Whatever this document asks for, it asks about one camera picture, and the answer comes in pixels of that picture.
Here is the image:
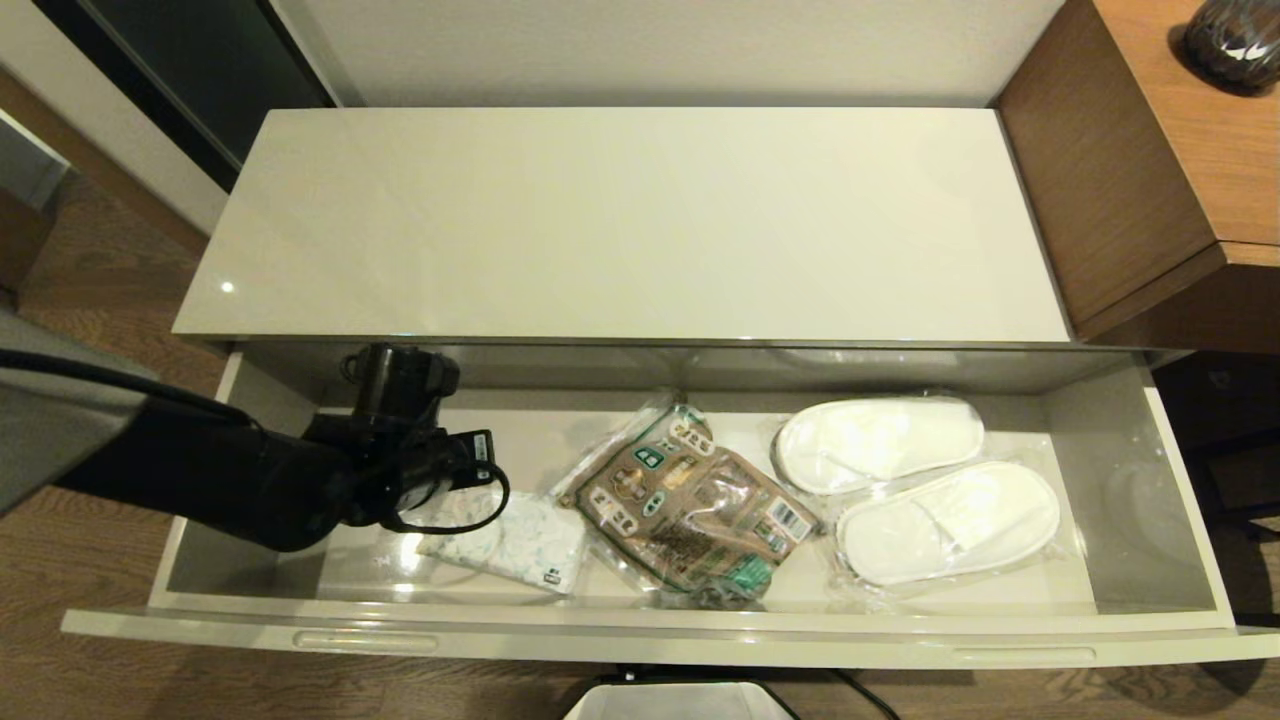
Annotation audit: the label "white blue-patterned tissue packet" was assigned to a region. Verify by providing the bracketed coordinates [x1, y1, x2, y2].
[415, 488, 589, 597]

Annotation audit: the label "brown printed snack packet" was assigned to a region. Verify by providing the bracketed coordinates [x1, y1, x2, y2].
[550, 392, 827, 611]

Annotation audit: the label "wide cream cabinet drawer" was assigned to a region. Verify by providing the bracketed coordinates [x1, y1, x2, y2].
[60, 340, 1280, 671]

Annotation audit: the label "bagged white slippers showing straps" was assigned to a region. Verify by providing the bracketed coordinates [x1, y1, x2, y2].
[828, 458, 1088, 606]

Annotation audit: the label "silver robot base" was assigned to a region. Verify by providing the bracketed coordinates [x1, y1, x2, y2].
[563, 682, 801, 720]

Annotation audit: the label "glossy cream drawer cabinet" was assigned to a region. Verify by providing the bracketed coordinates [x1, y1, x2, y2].
[173, 107, 1191, 396]

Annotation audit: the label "bagged white slippers showing soles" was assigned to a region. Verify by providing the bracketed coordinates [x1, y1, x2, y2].
[770, 396, 989, 499]

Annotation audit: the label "dark glass door panel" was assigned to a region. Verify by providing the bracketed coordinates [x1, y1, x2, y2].
[35, 0, 338, 194]

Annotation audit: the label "brown wooden furniture piece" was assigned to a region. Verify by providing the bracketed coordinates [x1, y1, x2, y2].
[0, 185, 53, 293]

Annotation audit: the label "white furniture corner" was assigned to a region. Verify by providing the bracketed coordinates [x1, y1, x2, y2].
[0, 105, 73, 211]

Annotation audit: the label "brown wooden desk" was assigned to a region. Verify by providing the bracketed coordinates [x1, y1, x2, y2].
[995, 0, 1280, 353]

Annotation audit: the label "dark glass vase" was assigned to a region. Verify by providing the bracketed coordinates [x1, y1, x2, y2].
[1183, 0, 1280, 97]

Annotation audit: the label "black power cable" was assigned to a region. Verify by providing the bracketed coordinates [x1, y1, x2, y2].
[617, 666, 901, 720]

